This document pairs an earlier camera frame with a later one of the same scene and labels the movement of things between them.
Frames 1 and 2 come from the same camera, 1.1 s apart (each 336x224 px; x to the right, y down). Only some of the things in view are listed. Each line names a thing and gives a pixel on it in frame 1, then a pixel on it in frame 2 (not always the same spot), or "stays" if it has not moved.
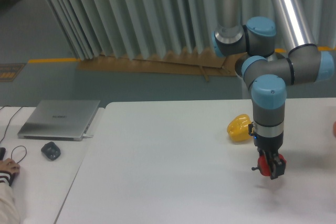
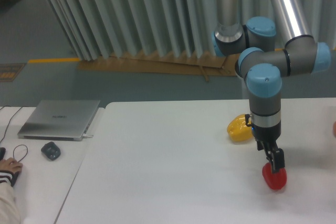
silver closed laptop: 59,120 stays
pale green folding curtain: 151,15 stays
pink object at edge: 334,129 stays
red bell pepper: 263,166 to 276,181
